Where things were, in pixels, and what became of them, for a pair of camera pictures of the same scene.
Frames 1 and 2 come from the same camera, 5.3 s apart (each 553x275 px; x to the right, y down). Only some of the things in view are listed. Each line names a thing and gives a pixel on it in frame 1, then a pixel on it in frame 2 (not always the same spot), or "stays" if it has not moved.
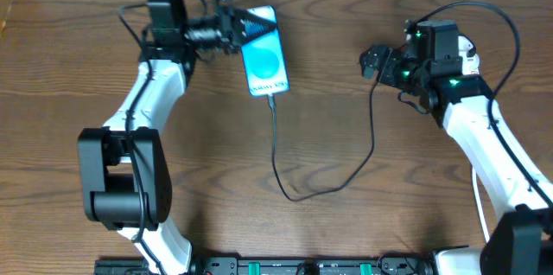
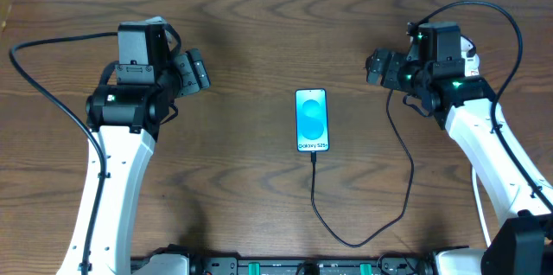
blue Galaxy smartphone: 264,54 to 311,120
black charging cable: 281,186 to 390,222
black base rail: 278,265 stays
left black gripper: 231,30 to 193,73
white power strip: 470,65 stays
